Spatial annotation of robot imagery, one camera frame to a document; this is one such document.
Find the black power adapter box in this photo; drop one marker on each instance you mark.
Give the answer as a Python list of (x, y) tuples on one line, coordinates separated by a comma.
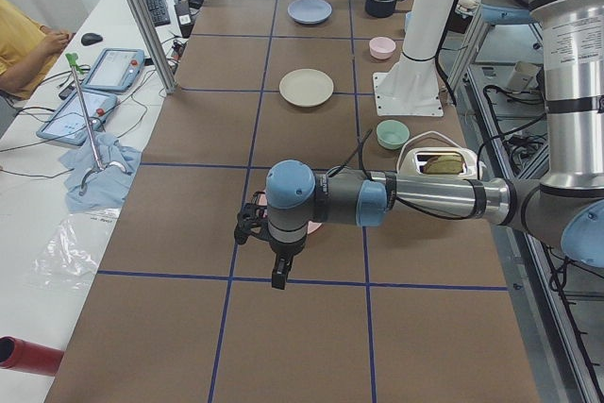
[(184, 18)]

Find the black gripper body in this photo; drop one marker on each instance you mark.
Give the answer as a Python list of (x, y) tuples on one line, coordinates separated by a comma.
[(285, 250)]

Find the aluminium frame post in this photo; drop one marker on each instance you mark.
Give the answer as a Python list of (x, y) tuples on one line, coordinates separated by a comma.
[(151, 40)]

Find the blue teach pendant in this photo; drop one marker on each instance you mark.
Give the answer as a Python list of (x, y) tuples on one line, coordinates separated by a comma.
[(68, 125), (115, 70)]

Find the green bowl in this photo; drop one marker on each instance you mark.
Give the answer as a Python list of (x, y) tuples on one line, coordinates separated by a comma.
[(392, 134)]

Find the metal reacher grabber stick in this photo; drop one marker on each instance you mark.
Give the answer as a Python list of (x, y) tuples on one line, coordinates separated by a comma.
[(98, 166)]

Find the black keyboard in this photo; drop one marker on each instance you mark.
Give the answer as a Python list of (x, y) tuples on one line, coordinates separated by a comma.
[(158, 11)]

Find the black computer mouse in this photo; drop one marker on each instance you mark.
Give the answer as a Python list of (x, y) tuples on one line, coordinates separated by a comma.
[(88, 39)]

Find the person in yellow shirt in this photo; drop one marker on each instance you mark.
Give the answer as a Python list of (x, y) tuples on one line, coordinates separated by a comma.
[(29, 50)]

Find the blue plate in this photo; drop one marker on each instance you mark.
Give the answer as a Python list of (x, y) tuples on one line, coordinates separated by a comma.
[(309, 12)]

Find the cream plate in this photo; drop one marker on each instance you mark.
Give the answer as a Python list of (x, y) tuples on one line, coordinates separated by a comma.
[(306, 88)]

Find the blue teach pendant upper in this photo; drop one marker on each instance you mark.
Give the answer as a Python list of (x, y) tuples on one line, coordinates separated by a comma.
[(115, 70)]

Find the red cylinder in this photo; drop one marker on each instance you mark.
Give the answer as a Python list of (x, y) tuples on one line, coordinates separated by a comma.
[(27, 357)]

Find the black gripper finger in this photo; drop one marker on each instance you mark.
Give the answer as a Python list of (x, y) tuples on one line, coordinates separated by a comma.
[(280, 272)]

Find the light blue cloth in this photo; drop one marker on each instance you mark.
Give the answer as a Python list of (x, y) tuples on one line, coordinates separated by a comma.
[(107, 189)]

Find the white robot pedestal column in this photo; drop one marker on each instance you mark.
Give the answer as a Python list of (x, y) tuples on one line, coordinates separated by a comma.
[(411, 87)]

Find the toast slice in toaster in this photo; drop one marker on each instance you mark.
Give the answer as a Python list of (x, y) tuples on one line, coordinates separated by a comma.
[(444, 165)]

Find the pink plate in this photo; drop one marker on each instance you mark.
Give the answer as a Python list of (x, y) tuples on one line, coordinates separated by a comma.
[(311, 226)]

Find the cream toaster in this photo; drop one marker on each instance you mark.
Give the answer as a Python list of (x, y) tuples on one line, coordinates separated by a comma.
[(418, 149)]

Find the blue teach pendant lower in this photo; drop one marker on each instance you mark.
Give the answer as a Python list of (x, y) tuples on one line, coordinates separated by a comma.
[(68, 125)]

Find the clear plastic bag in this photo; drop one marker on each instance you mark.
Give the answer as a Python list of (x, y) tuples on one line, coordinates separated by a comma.
[(72, 256)]

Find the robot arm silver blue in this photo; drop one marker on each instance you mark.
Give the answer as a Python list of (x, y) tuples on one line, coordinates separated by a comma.
[(563, 208)]

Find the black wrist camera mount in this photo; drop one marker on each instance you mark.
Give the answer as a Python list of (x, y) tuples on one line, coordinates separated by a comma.
[(252, 220)]

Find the pink bowl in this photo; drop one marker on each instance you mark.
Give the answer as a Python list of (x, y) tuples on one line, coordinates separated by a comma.
[(381, 47)]

